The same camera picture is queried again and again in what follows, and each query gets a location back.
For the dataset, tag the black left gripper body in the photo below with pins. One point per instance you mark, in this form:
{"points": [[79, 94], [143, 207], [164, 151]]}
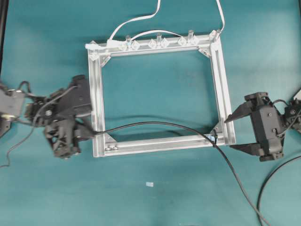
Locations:
{"points": [[60, 136]]}

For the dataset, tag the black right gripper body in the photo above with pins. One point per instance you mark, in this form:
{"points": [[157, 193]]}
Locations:
{"points": [[272, 149]]}

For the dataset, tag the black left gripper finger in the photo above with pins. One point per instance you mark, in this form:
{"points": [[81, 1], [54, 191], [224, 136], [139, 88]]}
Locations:
{"points": [[84, 130]]}

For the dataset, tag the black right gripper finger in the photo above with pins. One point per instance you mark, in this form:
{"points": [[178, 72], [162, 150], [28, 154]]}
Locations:
{"points": [[251, 149], [243, 110]]}

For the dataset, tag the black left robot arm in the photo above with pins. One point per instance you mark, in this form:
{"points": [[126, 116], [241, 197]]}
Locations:
{"points": [[38, 111]]}

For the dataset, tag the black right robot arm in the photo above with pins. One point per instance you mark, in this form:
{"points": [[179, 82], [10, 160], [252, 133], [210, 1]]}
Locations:
{"points": [[291, 118]]}

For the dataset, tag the clear peg right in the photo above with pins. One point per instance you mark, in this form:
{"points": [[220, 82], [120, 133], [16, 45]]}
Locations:
{"points": [[190, 37]]}

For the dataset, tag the clear peg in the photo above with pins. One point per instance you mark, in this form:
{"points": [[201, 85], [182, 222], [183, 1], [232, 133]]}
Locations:
{"points": [[190, 37], [159, 40], [128, 41]]}

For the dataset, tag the clear peg left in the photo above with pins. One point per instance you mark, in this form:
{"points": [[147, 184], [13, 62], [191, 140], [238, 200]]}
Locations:
{"points": [[128, 41]]}

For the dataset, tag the clear peg middle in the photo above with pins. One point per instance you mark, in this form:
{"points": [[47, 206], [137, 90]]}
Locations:
{"points": [[159, 40]]}

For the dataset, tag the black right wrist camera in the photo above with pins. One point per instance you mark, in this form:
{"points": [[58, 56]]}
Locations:
{"points": [[267, 123]]}

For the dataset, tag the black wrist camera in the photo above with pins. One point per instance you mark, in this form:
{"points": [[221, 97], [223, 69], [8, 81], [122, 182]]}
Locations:
{"points": [[267, 123], [77, 102]]}

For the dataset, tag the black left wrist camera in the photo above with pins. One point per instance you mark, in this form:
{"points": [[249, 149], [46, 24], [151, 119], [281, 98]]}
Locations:
{"points": [[77, 102]]}

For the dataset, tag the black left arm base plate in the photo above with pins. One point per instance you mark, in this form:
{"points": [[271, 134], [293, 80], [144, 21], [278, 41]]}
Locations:
{"points": [[5, 126]]}

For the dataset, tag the silver aluminium extrusion frame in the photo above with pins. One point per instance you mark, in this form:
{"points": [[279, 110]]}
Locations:
{"points": [[209, 45]]}

